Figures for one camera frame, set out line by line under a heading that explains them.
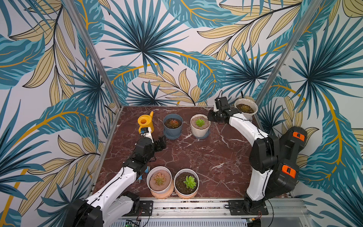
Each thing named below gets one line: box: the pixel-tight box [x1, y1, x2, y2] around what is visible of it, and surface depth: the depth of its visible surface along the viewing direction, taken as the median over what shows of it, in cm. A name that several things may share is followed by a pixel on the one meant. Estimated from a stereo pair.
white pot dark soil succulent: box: [173, 168, 200, 200], surface depth 75 cm
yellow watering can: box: [137, 111, 155, 135], surface depth 97 cm
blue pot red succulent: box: [162, 113, 184, 140], surface depth 99 cm
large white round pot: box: [233, 98, 259, 121], surface depth 108 cm
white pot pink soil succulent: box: [146, 165, 175, 200], surface depth 75 cm
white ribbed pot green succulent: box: [190, 113, 211, 138], surface depth 97 cm
